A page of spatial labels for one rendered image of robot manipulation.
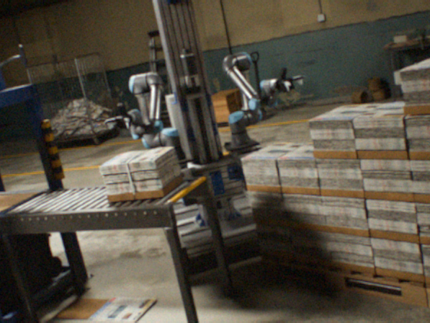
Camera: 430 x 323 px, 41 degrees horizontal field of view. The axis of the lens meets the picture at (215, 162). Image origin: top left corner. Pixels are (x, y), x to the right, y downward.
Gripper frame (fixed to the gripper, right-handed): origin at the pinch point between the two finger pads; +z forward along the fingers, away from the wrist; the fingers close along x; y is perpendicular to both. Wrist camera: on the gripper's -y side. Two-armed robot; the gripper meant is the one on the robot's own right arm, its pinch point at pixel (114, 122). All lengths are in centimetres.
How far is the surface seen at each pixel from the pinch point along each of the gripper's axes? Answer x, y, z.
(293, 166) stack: -109, 31, -7
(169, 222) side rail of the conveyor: -48, 46, 50
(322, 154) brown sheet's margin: -127, 21, 4
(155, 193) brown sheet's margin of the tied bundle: -34, 36, 31
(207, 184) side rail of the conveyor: -57, 40, 1
